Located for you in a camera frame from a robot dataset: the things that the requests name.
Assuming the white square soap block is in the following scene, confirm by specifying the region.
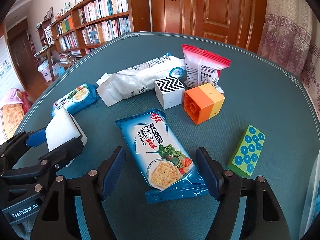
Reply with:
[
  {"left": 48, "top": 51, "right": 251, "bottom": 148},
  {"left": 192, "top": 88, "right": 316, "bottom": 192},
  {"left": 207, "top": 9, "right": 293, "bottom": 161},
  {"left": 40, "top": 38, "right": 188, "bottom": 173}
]
[{"left": 46, "top": 108, "right": 87, "bottom": 151}]

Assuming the green blue dotted block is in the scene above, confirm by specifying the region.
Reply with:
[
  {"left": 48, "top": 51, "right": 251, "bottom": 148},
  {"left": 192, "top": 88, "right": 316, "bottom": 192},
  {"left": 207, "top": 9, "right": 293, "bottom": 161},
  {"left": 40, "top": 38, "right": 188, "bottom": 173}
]
[{"left": 227, "top": 125, "right": 265, "bottom": 178}]

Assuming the blue cracker pack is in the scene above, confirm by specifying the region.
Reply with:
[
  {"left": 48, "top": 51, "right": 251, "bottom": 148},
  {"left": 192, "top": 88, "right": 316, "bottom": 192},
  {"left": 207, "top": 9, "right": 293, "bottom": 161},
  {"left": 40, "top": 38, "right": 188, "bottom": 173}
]
[
  {"left": 116, "top": 109, "right": 209, "bottom": 204},
  {"left": 52, "top": 83, "right": 98, "bottom": 117}
]

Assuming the white plastic refill bag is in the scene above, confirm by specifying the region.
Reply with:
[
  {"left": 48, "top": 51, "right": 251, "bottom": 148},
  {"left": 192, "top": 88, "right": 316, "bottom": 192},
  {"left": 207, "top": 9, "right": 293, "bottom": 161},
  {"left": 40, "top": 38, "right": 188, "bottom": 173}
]
[{"left": 97, "top": 53, "right": 185, "bottom": 107}]

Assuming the orange yellow toy brick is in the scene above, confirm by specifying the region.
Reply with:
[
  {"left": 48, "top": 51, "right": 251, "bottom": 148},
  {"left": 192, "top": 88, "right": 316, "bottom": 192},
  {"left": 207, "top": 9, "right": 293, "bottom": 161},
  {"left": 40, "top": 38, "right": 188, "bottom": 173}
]
[{"left": 183, "top": 83, "right": 225, "bottom": 125}]

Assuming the zigzag pattern white cube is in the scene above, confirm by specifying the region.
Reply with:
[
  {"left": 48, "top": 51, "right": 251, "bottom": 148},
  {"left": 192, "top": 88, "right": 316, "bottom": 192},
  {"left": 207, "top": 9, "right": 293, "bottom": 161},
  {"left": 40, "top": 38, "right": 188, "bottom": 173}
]
[{"left": 155, "top": 76, "right": 185, "bottom": 109}]

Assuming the red white snack packet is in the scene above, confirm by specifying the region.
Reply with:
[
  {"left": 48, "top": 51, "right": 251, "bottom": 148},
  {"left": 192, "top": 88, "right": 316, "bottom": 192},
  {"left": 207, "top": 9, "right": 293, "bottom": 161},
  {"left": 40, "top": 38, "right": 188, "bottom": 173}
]
[{"left": 182, "top": 44, "right": 231, "bottom": 94}]

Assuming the clear plastic round bin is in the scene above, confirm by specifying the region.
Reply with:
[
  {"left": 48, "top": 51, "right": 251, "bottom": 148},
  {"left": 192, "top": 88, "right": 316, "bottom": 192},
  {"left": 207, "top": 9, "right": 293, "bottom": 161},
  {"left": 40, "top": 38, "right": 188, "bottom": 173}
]
[{"left": 299, "top": 154, "right": 319, "bottom": 238}]

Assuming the teal table mat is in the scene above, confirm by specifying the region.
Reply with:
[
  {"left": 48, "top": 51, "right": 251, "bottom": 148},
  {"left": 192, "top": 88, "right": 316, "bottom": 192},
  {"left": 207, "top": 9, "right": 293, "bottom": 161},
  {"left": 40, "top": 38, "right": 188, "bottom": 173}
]
[{"left": 12, "top": 31, "right": 320, "bottom": 240}]

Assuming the wooden bookshelf with books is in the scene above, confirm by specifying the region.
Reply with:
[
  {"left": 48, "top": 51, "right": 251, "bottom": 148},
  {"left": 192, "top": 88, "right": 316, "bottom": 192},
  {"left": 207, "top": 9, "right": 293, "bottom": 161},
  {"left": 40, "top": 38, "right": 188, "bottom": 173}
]
[{"left": 34, "top": 0, "right": 151, "bottom": 68}]

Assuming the purple patterned curtain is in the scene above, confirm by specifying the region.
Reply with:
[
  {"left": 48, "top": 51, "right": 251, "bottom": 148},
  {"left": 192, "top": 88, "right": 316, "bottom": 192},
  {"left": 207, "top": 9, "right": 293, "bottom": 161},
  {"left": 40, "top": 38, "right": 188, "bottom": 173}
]
[{"left": 258, "top": 0, "right": 320, "bottom": 113}]

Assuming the brown wooden door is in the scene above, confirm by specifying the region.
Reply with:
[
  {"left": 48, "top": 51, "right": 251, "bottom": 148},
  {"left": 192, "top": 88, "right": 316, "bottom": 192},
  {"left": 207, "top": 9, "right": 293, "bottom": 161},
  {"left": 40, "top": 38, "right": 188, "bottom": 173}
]
[{"left": 151, "top": 0, "right": 267, "bottom": 53}]

